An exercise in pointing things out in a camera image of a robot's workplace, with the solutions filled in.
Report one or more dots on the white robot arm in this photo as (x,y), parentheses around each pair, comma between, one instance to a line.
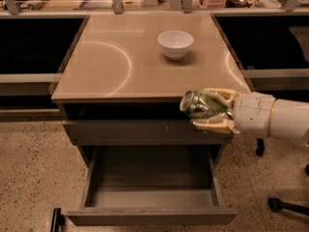
(289,120)

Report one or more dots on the white ceramic bowl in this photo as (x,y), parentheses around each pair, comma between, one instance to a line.
(175,44)

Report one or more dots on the open grey middle drawer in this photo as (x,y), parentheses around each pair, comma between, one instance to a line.
(146,185)

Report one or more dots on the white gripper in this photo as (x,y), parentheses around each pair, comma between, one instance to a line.
(253,114)

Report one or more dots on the black chair leg with caster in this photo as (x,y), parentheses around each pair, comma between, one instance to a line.
(276,204)

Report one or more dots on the grey drawer cabinet with counter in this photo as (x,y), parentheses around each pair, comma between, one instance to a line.
(118,72)

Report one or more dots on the black rolling stand leg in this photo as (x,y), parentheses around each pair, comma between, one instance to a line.
(260,147)

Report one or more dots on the closed grey top drawer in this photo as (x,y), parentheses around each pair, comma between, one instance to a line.
(140,132)

